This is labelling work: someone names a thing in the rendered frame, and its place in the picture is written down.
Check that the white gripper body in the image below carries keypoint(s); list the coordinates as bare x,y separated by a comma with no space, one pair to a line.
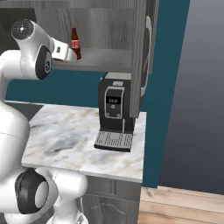
71,54

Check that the grey base cupboard door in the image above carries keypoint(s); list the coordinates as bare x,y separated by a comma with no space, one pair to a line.
113,211

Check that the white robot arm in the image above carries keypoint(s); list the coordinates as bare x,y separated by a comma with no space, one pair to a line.
17,67

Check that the dark range hood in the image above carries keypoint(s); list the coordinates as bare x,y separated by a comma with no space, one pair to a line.
10,20

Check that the grey wood wall cabinet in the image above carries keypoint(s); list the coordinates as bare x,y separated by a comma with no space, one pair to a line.
108,26

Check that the grey wood cabinet door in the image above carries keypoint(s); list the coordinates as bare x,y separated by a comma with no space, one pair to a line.
137,58

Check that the black hob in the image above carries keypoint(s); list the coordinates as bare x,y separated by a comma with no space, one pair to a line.
24,109

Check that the brown bottled drink, red label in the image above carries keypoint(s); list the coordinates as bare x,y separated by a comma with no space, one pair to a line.
75,37

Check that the black coffee machine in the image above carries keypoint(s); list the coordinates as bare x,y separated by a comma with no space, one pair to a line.
115,113

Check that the grey drawer front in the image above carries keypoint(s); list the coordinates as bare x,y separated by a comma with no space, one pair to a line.
122,188

